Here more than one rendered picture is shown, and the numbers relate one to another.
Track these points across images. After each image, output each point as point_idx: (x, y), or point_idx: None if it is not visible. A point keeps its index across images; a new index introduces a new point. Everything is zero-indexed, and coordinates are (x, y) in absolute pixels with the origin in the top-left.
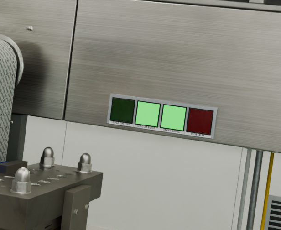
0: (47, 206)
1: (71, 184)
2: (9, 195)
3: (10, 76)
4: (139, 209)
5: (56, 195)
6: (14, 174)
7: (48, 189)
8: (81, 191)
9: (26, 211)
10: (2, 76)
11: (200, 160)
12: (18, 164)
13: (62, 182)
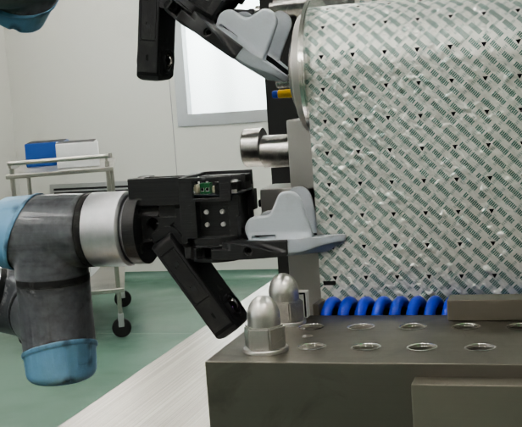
0: (314, 397)
1: (460, 366)
2: (222, 349)
3: None
4: None
5: (362, 380)
6: (463, 323)
7: (339, 358)
8: (472, 392)
9: (207, 388)
10: (499, 82)
11: None
12: (509, 302)
13: (449, 357)
